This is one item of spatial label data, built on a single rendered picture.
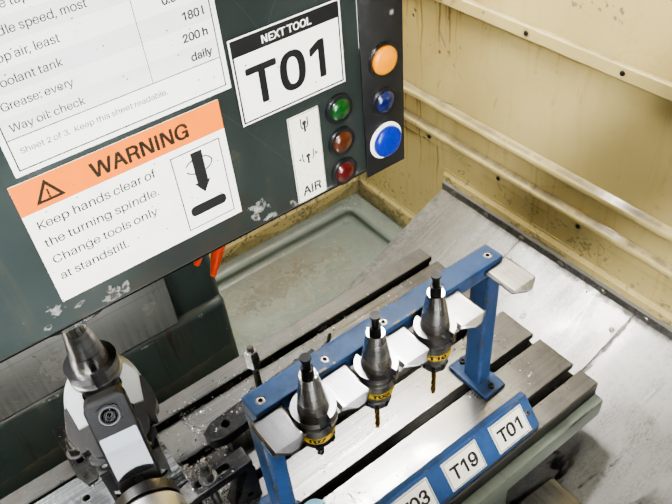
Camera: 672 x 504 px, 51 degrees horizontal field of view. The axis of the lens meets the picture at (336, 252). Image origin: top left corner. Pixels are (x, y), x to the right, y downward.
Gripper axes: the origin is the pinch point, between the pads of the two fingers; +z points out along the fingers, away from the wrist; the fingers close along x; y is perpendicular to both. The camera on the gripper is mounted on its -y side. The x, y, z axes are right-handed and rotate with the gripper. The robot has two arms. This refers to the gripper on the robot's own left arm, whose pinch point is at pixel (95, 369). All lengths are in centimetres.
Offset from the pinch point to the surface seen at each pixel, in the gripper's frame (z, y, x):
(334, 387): -9.4, 12.8, 27.4
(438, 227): 47, 54, 85
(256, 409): -7.7, 11.7, 16.4
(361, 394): -12.4, 12.8, 29.9
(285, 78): -19, -41, 23
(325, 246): 80, 77, 68
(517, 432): -15, 42, 58
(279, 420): -10.2, 12.8, 18.5
